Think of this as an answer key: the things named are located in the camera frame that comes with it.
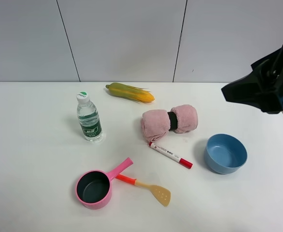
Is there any yellow toy corn cob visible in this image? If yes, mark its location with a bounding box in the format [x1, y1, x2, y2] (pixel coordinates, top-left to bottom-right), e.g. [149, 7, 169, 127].
[105, 83, 155, 103]

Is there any blue plastic bowl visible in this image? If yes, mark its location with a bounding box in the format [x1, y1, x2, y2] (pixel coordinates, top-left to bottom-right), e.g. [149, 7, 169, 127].
[204, 134, 248, 174]

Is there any pink toy saucepan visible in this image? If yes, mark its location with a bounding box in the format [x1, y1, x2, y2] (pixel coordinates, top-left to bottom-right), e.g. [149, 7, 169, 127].
[75, 158, 133, 210]

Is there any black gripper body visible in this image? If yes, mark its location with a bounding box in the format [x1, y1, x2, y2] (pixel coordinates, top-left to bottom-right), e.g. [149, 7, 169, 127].
[221, 45, 283, 114]

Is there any red white marker pen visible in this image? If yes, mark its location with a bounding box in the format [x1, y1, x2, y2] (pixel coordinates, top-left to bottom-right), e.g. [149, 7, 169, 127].
[149, 142, 193, 169]

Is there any orange beige toy spatula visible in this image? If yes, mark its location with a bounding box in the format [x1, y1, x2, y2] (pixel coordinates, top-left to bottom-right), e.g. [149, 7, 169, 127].
[116, 174, 171, 207]

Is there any clear plastic water bottle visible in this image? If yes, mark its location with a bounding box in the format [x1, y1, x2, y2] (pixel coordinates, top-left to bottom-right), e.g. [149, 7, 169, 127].
[76, 91, 103, 143]

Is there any rolled pink towel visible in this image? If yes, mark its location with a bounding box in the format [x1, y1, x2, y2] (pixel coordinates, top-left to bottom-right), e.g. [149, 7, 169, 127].
[141, 104, 198, 142]

